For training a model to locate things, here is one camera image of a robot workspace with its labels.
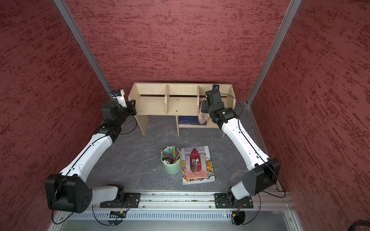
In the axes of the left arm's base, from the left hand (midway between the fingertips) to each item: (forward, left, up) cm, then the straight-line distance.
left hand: (134, 103), depth 79 cm
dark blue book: (-1, -32, -14) cm, 35 cm away
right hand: (-1, -41, 0) cm, 42 cm away
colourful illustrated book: (-25, -36, -28) cm, 53 cm away
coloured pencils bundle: (-23, -22, -19) cm, 36 cm away
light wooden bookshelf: (+8, -26, -5) cm, 28 cm away
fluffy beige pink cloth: (-6, -39, -5) cm, 40 cm away
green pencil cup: (-28, -23, -25) cm, 44 cm away
